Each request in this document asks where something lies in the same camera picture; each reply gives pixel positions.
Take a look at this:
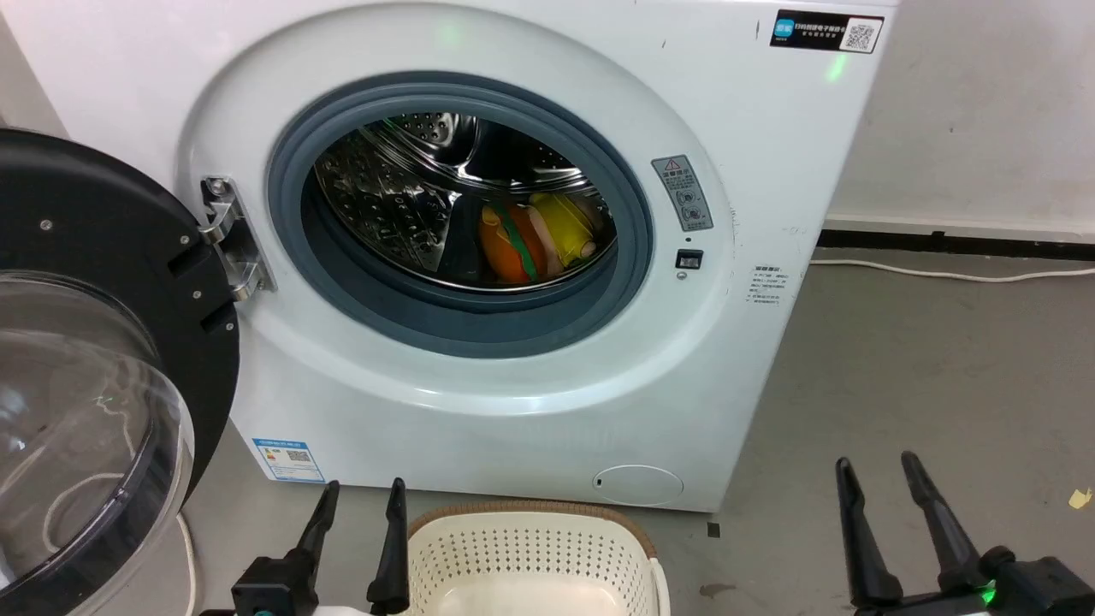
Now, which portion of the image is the black baseboard strip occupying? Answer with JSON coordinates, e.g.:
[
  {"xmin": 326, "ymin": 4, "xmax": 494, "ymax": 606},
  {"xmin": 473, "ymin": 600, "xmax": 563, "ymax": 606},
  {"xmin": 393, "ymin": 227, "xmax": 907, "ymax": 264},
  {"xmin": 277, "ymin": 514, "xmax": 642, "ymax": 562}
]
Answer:
[{"xmin": 817, "ymin": 226, "xmax": 1095, "ymax": 263}]

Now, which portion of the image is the blue energy label sticker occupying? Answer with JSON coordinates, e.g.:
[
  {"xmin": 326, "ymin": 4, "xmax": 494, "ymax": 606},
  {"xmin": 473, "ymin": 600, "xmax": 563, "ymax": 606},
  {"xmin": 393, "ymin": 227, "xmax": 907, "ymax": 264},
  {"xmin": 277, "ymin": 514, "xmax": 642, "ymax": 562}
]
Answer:
[{"xmin": 252, "ymin": 437, "xmax": 327, "ymax": 485}]

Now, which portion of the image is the perforated steel washer drum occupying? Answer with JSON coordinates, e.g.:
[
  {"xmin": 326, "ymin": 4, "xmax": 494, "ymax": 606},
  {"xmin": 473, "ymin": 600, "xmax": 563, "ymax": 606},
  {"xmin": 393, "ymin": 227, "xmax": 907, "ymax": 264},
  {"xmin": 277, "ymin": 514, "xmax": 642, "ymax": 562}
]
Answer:
[{"xmin": 312, "ymin": 111, "xmax": 619, "ymax": 293}]

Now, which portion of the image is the black washer door, clear glass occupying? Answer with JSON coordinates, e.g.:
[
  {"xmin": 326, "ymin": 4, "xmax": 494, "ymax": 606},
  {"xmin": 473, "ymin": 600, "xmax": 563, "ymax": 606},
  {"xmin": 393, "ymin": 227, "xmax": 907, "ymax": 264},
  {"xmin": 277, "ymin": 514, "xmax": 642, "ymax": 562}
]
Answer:
[{"xmin": 0, "ymin": 128, "xmax": 241, "ymax": 616}]

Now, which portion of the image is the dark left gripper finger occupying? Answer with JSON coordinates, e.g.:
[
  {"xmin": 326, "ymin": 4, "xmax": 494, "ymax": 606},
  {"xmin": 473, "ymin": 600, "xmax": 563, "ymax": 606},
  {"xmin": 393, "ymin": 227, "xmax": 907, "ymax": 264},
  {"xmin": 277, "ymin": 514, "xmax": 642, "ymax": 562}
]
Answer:
[
  {"xmin": 289, "ymin": 480, "xmax": 341, "ymax": 572},
  {"xmin": 367, "ymin": 477, "xmax": 411, "ymax": 615}
]

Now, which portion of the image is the black QR code sticker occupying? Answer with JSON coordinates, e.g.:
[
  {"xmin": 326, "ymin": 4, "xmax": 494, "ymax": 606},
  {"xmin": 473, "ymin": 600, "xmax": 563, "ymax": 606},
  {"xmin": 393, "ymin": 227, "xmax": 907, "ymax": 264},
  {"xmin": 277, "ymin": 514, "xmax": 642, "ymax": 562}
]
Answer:
[{"xmin": 769, "ymin": 9, "xmax": 885, "ymax": 56}]

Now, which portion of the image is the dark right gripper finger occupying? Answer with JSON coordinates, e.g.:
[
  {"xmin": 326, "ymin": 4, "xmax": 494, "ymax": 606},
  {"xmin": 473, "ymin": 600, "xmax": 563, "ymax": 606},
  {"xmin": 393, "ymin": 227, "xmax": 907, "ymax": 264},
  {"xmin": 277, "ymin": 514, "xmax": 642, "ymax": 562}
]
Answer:
[
  {"xmin": 900, "ymin": 450, "xmax": 986, "ymax": 595},
  {"xmin": 835, "ymin": 457, "xmax": 904, "ymax": 610}
]

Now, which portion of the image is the yellow plush toy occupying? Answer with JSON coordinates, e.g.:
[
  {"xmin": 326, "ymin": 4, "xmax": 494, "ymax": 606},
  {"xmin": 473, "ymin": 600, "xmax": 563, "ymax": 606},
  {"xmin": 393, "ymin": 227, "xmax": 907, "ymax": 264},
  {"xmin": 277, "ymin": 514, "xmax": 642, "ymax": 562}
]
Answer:
[{"xmin": 526, "ymin": 192, "xmax": 605, "ymax": 267}]

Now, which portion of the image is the small printed text label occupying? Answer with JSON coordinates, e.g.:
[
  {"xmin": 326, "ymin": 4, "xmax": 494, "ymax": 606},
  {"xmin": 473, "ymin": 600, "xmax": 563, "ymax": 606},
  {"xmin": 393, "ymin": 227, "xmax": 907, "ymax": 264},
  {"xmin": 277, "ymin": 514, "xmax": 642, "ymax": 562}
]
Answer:
[{"xmin": 743, "ymin": 264, "xmax": 789, "ymax": 307}]

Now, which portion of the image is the grey warning sticker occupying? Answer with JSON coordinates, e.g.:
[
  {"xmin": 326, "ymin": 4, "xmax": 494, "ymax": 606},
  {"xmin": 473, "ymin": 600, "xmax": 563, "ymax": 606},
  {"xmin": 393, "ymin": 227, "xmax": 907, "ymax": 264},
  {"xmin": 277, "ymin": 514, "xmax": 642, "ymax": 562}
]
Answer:
[{"xmin": 651, "ymin": 154, "xmax": 715, "ymax": 234}]

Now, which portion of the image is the long white floor cable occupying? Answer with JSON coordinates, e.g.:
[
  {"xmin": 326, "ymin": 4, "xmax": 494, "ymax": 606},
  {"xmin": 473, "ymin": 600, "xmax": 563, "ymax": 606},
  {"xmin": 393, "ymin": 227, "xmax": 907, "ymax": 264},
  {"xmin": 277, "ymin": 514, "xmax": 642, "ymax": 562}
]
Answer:
[{"xmin": 808, "ymin": 257, "xmax": 1095, "ymax": 284}]

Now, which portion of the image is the chrome door hinge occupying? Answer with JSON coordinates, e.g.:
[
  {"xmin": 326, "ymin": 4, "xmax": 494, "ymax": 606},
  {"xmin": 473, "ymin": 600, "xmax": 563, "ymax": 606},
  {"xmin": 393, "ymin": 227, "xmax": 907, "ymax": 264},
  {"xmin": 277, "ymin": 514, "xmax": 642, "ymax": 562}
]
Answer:
[{"xmin": 199, "ymin": 175, "xmax": 277, "ymax": 303}]

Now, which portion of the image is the white perforated laundry basket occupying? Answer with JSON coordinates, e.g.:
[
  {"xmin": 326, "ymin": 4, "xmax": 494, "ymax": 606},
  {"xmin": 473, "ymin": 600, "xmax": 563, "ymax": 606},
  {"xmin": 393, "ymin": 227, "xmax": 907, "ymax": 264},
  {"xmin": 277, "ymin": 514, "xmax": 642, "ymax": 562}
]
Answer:
[{"xmin": 405, "ymin": 500, "xmax": 672, "ymax": 616}]

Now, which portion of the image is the grey rubber door gasket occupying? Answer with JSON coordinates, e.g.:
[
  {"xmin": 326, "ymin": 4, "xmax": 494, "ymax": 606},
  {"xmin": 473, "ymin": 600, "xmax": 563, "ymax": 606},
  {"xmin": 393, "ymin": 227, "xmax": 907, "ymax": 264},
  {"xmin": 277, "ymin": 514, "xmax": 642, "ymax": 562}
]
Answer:
[{"xmin": 266, "ymin": 71, "xmax": 656, "ymax": 359}]

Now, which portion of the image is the white cable beside door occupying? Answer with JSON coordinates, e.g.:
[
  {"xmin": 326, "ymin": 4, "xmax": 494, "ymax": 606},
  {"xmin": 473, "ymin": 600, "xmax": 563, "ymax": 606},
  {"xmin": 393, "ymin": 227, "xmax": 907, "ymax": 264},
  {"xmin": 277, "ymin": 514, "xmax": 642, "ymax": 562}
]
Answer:
[{"xmin": 175, "ymin": 512, "xmax": 199, "ymax": 616}]

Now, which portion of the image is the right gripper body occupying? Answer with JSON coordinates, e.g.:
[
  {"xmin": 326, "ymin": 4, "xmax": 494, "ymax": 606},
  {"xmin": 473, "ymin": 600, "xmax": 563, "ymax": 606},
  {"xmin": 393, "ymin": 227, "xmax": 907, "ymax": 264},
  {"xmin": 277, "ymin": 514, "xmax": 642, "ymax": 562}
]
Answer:
[{"xmin": 855, "ymin": 546, "xmax": 1095, "ymax": 616}]

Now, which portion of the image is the round white filter cover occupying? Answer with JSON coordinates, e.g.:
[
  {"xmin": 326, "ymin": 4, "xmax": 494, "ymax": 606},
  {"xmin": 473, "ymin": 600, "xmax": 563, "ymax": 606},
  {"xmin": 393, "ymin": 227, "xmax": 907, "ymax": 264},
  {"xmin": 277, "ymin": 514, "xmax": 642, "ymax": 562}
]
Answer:
[{"xmin": 592, "ymin": 464, "xmax": 685, "ymax": 507}]

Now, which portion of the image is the white front-load washing machine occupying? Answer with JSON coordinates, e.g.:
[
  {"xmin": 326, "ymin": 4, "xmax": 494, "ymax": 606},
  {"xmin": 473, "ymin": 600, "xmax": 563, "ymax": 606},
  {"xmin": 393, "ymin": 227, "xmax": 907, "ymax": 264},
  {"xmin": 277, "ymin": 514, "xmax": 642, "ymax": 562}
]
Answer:
[{"xmin": 4, "ymin": 0, "xmax": 901, "ymax": 514}]

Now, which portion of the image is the orange plush with green stripe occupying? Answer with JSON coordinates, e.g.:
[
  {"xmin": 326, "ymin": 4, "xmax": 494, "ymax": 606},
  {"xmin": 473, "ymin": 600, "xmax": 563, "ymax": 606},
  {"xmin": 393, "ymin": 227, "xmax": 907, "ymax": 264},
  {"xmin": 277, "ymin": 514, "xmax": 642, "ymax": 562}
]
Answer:
[{"xmin": 477, "ymin": 203, "xmax": 549, "ymax": 285}]

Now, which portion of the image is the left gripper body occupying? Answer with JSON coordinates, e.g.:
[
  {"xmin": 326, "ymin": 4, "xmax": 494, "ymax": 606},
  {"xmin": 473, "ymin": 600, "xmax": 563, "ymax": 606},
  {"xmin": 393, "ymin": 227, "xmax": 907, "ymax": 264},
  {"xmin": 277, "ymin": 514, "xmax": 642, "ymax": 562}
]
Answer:
[{"xmin": 200, "ymin": 554, "xmax": 379, "ymax": 616}]

